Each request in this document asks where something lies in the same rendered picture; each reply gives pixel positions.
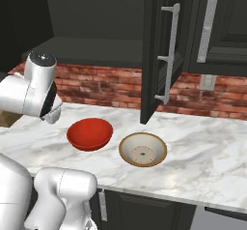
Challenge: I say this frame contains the black cabinet door with three-post handle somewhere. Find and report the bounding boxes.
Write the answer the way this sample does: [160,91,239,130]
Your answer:
[139,0,195,126]

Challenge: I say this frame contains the red bowl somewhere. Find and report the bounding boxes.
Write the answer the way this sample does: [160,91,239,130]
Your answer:
[66,117,115,153]

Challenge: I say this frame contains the grey appliance front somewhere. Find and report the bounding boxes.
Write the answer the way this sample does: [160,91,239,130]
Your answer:
[192,205,247,230]

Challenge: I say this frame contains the plain black cabinet door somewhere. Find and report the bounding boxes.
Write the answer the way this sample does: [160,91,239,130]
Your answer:
[0,0,55,74]

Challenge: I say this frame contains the long grey three-post door handle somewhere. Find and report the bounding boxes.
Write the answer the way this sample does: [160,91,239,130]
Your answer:
[153,2,181,105]

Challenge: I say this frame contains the black base cupboard door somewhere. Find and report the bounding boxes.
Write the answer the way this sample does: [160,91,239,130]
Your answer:
[89,187,198,230]

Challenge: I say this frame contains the black panelled cabinet door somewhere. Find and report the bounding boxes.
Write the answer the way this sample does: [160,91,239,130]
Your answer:
[188,0,247,77]

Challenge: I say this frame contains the grey wall socket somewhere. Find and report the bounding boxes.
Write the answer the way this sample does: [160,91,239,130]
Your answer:
[199,73,217,92]

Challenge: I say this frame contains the white bowl with brown rim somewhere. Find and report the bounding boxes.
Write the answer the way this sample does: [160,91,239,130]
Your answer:
[118,131,169,168]

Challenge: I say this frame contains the small grey cupboard handle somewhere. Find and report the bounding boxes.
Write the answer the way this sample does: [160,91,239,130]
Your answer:
[97,188,109,222]

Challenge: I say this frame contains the black wall cabinet carcass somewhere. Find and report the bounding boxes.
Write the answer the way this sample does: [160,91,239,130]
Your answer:
[3,0,147,70]

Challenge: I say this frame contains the black appliance handle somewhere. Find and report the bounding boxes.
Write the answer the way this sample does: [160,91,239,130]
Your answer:
[204,206,247,222]

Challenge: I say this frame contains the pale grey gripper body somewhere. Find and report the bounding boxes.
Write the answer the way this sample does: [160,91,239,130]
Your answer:
[41,93,64,126]

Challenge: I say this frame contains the grey flat bar door handle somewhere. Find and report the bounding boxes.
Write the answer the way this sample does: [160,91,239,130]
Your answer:
[196,0,220,64]

